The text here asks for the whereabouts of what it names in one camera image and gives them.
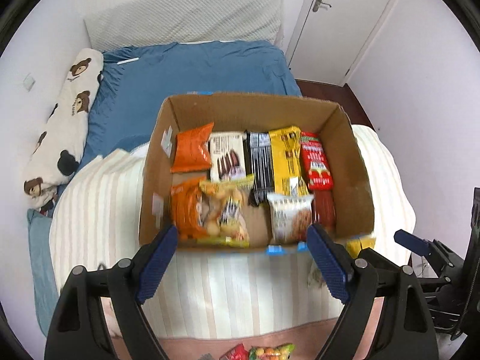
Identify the dark red snack packet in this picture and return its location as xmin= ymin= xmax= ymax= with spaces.
xmin=312 ymin=190 xmax=336 ymax=234

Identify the white cookie packet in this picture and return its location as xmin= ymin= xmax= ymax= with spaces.
xmin=267 ymin=193 xmax=314 ymax=245

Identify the colourful candy ball bag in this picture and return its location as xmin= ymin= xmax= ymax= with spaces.
xmin=248 ymin=343 xmax=295 ymax=360

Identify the yellow black noodle packet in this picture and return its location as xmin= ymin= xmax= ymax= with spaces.
xmin=243 ymin=126 xmax=308 ymax=206

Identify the small red triangular packet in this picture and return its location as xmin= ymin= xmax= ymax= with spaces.
xmin=220 ymin=344 xmax=249 ymax=360

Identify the orange chip bag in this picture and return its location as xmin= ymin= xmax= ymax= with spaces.
xmin=171 ymin=176 xmax=208 ymax=240

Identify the yellow egg biscuit bag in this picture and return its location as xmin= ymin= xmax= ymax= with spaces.
xmin=199 ymin=174 xmax=255 ymax=248

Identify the white biscuit box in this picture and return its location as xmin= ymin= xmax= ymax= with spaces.
xmin=209 ymin=132 xmax=247 ymax=182

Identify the orange snack packet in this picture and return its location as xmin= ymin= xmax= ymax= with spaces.
xmin=171 ymin=123 xmax=214 ymax=173

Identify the small yellow snack bag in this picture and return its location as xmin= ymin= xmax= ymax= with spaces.
xmin=344 ymin=236 xmax=376 ymax=259

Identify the light blue blanket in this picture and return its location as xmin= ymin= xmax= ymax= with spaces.
xmin=27 ymin=209 xmax=59 ymax=336

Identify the pink blanket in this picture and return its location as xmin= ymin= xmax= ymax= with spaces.
xmin=112 ymin=297 xmax=383 ymax=360

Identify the cream striped blanket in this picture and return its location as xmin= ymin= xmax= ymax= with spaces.
xmin=46 ymin=125 xmax=416 ymax=339

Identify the cardboard box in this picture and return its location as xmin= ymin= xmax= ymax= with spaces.
xmin=138 ymin=93 xmax=374 ymax=252

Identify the white bear print pillow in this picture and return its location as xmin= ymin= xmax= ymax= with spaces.
xmin=24 ymin=48 xmax=103 ymax=211

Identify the white door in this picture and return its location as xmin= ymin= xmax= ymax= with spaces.
xmin=289 ymin=0 xmax=390 ymax=86

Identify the blue bed sheet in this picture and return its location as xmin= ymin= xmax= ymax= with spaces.
xmin=79 ymin=41 xmax=301 ymax=167

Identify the white quilted headboard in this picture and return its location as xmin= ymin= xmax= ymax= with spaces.
xmin=84 ymin=0 xmax=283 ymax=51

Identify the metal door handle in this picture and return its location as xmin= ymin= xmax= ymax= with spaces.
xmin=312 ymin=0 xmax=332 ymax=12

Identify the white wall socket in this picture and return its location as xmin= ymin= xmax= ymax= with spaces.
xmin=23 ymin=74 xmax=36 ymax=92

